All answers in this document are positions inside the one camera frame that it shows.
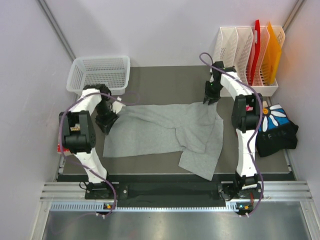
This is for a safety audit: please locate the white perforated plastic basket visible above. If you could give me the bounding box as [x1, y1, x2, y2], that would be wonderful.
[66, 55, 131, 96]

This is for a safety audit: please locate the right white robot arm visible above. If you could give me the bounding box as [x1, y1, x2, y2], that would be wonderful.
[203, 61, 262, 201]

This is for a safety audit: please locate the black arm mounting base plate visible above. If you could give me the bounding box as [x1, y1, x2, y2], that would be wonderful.
[84, 181, 262, 203]

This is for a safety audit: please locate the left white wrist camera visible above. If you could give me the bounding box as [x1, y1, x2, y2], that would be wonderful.
[111, 96, 125, 114]

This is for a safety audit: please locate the white slotted cable duct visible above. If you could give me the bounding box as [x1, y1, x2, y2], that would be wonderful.
[50, 201, 249, 213]

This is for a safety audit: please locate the red plastic folder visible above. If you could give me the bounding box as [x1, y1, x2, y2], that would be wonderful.
[250, 19, 261, 85]

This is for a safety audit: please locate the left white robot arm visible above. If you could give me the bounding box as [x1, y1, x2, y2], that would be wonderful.
[59, 84, 122, 199]

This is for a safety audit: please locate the white file organizer rack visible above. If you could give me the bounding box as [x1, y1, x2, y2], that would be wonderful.
[212, 26, 278, 97]

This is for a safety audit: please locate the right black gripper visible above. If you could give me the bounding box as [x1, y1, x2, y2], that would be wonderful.
[203, 80, 224, 105]

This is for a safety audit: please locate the red illustrated book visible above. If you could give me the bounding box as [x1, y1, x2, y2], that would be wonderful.
[56, 143, 73, 157]

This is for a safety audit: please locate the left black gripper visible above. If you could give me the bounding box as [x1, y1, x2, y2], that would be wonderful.
[95, 100, 120, 136]

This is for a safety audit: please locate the orange plastic folder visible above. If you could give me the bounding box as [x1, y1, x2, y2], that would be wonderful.
[261, 22, 285, 86]

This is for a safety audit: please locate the grey t-shirt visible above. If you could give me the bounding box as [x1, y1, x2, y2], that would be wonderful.
[103, 102, 224, 181]

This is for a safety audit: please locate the black daisy print t-shirt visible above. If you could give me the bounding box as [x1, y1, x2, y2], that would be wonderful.
[255, 104, 299, 158]

